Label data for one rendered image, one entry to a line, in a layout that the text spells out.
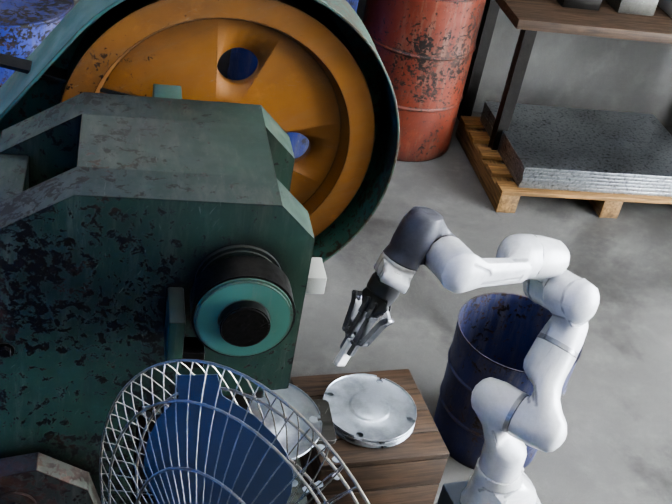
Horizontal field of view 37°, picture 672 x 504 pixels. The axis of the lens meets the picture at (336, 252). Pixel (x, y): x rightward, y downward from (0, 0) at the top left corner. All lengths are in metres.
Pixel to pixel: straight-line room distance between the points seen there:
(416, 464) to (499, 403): 0.57
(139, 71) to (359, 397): 1.31
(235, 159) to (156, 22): 0.41
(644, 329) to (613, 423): 0.68
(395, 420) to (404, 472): 0.16
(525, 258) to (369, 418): 0.91
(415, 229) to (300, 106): 0.40
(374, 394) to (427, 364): 0.80
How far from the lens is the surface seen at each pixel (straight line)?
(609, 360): 4.23
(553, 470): 3.65
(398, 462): 3.01
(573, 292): 2.45
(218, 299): 1.75
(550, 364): 2.54
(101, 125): 1.98
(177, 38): 2.24
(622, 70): 6.12
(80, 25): 2.17
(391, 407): 3.10
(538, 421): 2.52
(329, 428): 2.41
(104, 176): 1.82
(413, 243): 2.20
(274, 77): 2.29
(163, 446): 1.43
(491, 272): 2.25
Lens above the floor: 2.44
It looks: 34 degrees down
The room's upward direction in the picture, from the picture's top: 11 degrees clockwise
